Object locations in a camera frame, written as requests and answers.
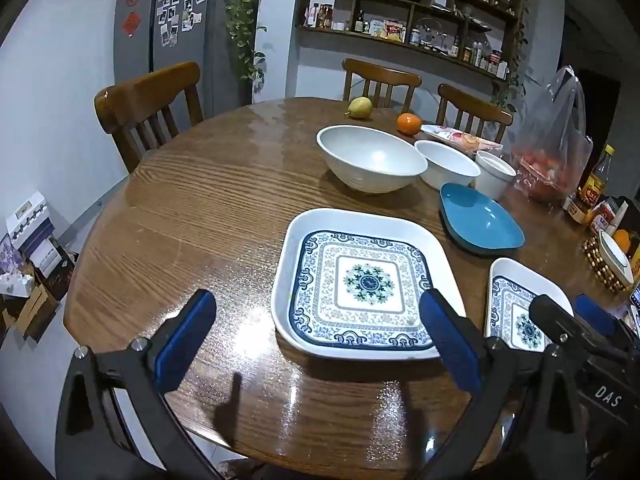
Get white straight-sided cup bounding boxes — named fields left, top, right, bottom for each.
left=474, top=150, right=517, bottom=201

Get large white bowl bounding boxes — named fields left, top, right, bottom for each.
left=316, top=125, right=429, bottom=194

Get yellow food packets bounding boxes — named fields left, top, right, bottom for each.
left=372, top=19, right=407, bottom=43

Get yellow-capped oil bottle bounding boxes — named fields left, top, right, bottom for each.
left=575, top=144, right=617, bottom=223

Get grey refrigerator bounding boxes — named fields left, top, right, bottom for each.
left=114, top=0, right=252, bottom=117

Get large patterned square plate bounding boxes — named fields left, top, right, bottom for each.
left=270, top=207, right=468, bottom=361

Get wooden chair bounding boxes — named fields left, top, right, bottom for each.
left=94, top=61, right=204, bottom=173
left=436, top=83, right=514, bottom=144
left=342, top=58, right=422, bottom=111

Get row of small bottles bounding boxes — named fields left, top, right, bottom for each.
left=450, top=35, right=509, bottom=79

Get wooden wall shelf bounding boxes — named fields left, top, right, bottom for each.
left=295, top=0, right=527, bottom=83

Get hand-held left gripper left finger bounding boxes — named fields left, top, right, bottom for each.
left=55, top=289, right=221, bottom=480

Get white bowl dark rim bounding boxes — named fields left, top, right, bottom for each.
left=597, top=230, right=635, bottom=286

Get medium white ribbed bowl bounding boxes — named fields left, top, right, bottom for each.
left=414, top=140, right=482, bottom=191

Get green pear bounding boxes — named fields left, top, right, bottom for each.
left=346, top=96, right=374, bottom=120

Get blue plate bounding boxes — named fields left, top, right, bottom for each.
left=439, top=182, right=526, bottom=257

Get pile of cardboard boxes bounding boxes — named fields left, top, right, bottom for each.
left=0, top=232, right=77, bottom=332

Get cluster of fridge photos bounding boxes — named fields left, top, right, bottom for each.
left=156, top=0, right=204, bottom=48

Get clear plastic bag red contents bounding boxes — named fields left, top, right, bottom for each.
left=510, top=65, right=594, bottom=204

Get red label jar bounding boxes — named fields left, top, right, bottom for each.
left=590, top=197, right=621, bottom=233

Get white box with dark dots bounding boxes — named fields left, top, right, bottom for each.
left=6, top=191, right=56, bottom=257

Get white snack packet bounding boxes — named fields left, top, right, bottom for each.
left=420, top=124, right=503, bottom=155

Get glass pot lid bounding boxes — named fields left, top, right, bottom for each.
left=412, top=17, right=449, bottom=52

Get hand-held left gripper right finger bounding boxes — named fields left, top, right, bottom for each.
left=415, top=288, right=589, bottom=480

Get wooden bead trivet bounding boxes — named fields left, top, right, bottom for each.
left=582, top=236, right=633, bottom=293

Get small patterned square plate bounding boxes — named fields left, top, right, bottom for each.
left=486, top=257, right=575, bottom=353

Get green plant beside shelf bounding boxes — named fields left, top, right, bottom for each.
left=492, top=0, right=532, bottom=112

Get hanging green vine plant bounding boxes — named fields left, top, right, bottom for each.
left=223, top=0, right=269, bottom=93

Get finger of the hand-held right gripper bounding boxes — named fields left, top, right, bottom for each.
left=528, top=294, right=591, bottom=347
left=573, top=293, right=640, bottom=353

